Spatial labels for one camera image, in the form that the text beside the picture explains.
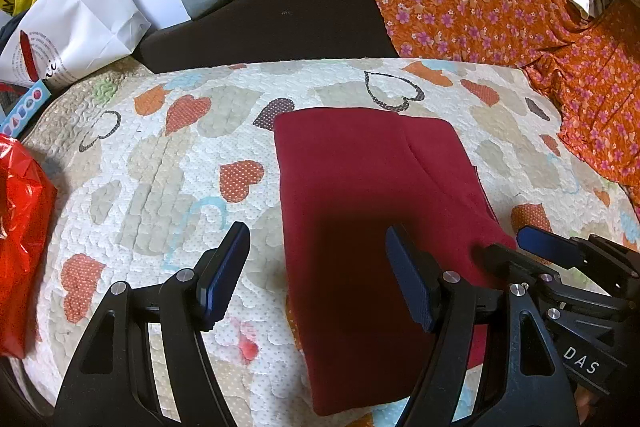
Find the white paper bag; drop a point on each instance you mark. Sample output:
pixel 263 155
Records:
pixel 85 22

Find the dark red small garment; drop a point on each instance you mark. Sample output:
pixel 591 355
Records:
pixel 350 207

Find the heart-print quilted blanket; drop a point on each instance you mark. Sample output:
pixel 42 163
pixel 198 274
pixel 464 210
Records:
pixel 150 157

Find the blue patterned box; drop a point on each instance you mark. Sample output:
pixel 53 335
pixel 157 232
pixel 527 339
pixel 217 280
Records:
pixel 25 107

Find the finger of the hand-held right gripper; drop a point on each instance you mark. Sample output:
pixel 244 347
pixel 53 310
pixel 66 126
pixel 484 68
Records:
pixel 547 244
pixel 505 259

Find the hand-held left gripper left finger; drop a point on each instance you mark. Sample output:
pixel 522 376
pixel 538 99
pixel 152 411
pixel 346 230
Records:
pixel 225 277

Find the red plastic bag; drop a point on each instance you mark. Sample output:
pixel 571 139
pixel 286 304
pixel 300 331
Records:
pixel 25 232

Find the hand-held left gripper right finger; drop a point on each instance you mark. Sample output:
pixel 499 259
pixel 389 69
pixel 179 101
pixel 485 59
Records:
pixel 410 277

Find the dark brown sofa cushion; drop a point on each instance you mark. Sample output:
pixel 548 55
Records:
pixel 275 32

